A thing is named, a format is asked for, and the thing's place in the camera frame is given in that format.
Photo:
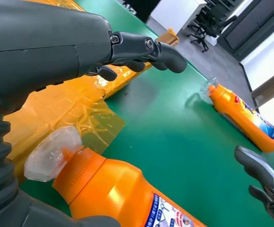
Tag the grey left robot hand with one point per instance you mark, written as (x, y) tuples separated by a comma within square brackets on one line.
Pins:
[(44, 44)]

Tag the orange bottle with clear cap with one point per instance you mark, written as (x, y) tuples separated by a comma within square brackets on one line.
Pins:
[(109, 191), (243, 117)]

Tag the yellow taped cardboard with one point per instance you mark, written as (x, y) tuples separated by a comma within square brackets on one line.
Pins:
[(57, 103)]

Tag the white cabinet with brown panel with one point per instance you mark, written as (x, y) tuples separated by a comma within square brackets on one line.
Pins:
[(264, 62)]

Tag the green table mat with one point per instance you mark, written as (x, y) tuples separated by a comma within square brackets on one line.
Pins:
[(163, 141)]

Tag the black board with lettering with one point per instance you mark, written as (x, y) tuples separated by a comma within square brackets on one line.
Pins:
[(141, 7)]

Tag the black office chair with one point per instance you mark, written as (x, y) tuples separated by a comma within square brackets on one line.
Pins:
[(207, 22)]

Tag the dark door frame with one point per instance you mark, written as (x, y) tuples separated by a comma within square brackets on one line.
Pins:
[(250, 28)]

